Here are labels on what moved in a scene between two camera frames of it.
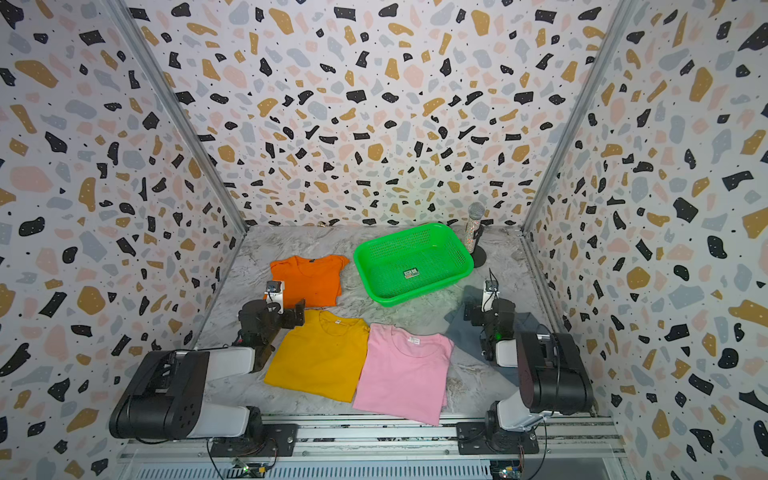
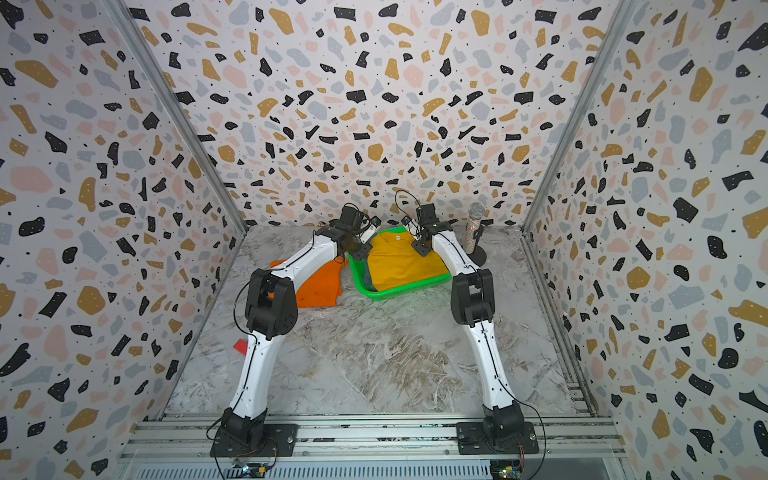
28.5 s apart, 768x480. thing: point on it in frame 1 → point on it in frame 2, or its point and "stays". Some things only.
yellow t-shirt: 323,357 → 393,261
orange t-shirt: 317,281 stays
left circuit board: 243,470 stays
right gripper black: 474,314 → 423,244
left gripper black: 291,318 → 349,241
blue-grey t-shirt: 467,334 → 368,279
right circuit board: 506,469 stays
